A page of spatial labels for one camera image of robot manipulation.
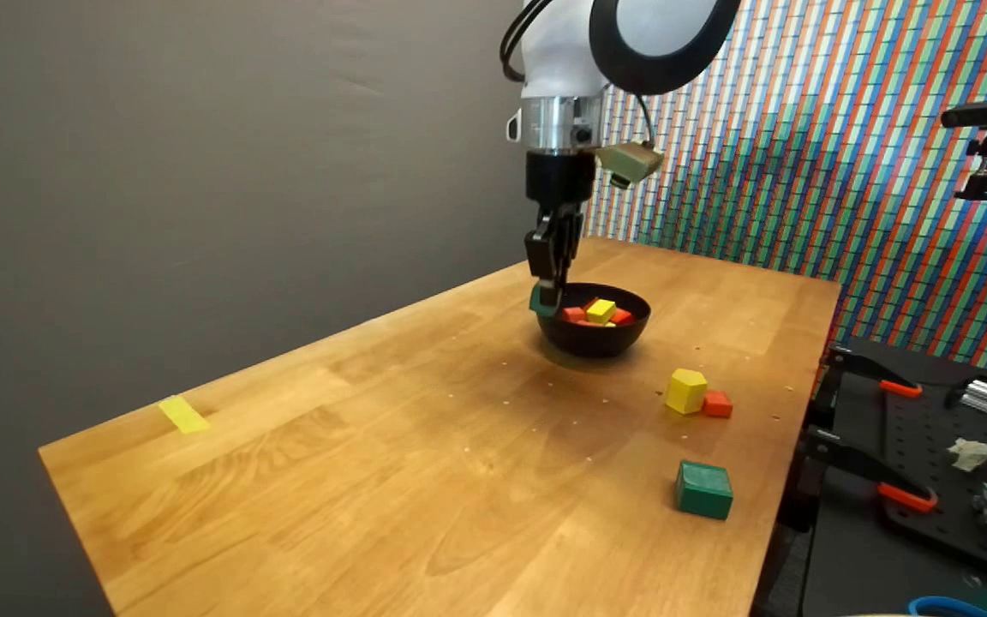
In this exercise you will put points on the black bowl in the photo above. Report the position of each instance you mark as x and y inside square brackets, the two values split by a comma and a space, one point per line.
[591, 342]

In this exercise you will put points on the red rectangular block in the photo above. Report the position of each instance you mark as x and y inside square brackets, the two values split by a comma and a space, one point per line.
[719, 407]

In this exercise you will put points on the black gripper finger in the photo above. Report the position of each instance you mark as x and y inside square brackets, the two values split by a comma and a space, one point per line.
[565, 241]
[537, 245]

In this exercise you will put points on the large green rectangular block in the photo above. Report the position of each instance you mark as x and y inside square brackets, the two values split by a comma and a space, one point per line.
[703, 493]

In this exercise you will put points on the yellow hexagonal block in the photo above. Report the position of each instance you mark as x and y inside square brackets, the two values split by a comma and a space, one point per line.
[685, 391]

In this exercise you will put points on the white crumpled object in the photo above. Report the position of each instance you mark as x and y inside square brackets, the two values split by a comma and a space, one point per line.
[972, 453]

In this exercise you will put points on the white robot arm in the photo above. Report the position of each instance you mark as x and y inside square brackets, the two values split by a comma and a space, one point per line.
[563, 55]

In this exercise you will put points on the multicoloured striped panel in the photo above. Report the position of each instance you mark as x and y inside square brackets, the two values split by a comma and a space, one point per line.
[882, 229]

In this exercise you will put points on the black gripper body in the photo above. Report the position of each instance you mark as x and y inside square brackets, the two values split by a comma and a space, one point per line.
[560, 176]

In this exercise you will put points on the thin yellow rectangular block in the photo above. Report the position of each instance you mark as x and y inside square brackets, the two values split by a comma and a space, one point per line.
[601, 311]

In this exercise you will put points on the tan wrist camera box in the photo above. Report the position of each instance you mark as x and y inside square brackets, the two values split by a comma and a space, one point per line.
[635, 161]

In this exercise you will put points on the grey fabric backdrop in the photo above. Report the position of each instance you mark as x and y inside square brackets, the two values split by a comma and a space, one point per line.
[171, 173]

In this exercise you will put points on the black pegboard cart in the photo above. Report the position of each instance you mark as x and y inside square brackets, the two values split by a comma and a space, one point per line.
[925, 551]

